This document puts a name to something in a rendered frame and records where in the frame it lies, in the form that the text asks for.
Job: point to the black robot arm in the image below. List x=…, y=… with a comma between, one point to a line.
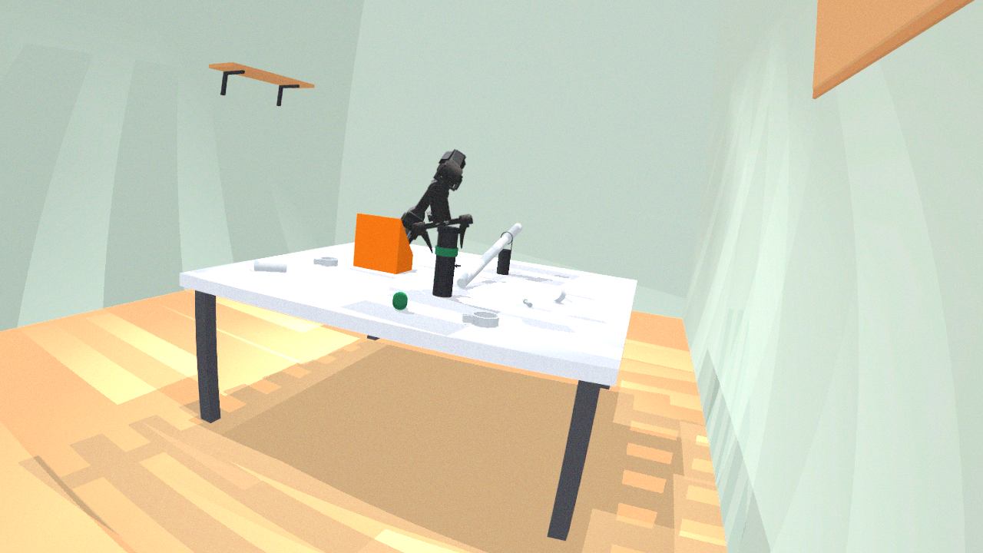
x=449, y=173

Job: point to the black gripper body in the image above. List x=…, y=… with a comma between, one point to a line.
x=440, y=214

